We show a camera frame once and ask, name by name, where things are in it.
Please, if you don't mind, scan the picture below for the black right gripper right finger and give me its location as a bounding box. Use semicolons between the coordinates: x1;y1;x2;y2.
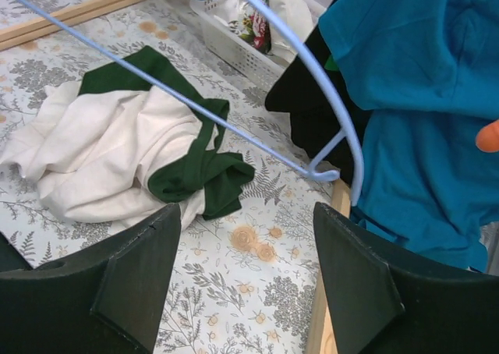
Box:
313;203;498;353

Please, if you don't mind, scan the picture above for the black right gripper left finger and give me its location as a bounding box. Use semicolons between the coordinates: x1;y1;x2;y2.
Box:
1;204;181;353

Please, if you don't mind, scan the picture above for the light blue hanger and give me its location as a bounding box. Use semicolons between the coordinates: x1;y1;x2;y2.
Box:
0;0;366;207

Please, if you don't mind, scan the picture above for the green and grey raglan shirt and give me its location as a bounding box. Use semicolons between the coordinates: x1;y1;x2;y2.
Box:
1;47;254;228

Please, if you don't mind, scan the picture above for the orange plastic hanger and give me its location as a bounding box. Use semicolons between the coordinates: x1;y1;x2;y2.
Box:
476;120;499;153

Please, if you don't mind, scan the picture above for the blue t-shirt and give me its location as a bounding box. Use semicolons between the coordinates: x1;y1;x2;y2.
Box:
319;0;498;271

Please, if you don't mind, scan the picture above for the white floral print t-shirt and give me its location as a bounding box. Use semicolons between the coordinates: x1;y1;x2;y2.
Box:
214;0;314;64

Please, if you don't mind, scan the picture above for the black t-shirt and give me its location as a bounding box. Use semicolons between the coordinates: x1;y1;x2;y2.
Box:
264;0;371;185

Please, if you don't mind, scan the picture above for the bright green t-shirt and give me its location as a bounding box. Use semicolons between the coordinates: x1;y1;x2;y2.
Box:
324;55;339;72

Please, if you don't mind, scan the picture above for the left wooden clothes rack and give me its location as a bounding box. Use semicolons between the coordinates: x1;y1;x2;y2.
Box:
1;0;145;51

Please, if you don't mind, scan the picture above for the white perforated plastic basket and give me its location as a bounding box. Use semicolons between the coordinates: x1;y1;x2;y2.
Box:
189;0;327;94

